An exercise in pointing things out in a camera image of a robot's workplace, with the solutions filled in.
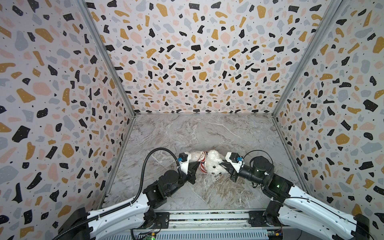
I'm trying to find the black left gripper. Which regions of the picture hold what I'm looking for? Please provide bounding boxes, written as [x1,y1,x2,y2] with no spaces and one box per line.
[167,159,201,197]

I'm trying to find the red white striped knit sweater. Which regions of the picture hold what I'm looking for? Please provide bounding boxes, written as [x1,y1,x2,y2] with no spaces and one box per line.
[198,152,208,174]

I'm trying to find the white plush teddy bear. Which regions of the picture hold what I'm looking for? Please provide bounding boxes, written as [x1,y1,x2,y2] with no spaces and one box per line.
[191,150,228,176]

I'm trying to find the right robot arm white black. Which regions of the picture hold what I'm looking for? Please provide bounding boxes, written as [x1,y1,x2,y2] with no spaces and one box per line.
[220,153,373,240]

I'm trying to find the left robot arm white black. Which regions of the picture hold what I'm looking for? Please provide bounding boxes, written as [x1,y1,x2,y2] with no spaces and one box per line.
[54,162,200,240]

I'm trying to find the white ribbed vent strip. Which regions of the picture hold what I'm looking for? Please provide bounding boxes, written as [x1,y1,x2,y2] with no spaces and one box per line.
[89,230,270,240]

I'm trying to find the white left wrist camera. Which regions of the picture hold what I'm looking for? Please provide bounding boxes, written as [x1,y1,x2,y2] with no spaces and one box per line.
[178,152,192,175]

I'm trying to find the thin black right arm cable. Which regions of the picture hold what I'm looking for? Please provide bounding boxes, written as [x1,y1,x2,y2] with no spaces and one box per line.
[242,149,274,164]

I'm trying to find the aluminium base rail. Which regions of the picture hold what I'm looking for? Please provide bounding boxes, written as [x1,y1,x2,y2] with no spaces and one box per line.
[80,209,338,235]

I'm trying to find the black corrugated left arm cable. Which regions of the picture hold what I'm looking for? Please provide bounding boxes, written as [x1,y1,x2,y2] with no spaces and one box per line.
[50,147,182,240]

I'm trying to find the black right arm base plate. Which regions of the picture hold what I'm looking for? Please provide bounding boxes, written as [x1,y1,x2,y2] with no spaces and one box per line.
[248,210,287,228]

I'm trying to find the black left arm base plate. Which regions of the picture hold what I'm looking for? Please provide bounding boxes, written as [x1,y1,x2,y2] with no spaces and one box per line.
[140,211,170,229]

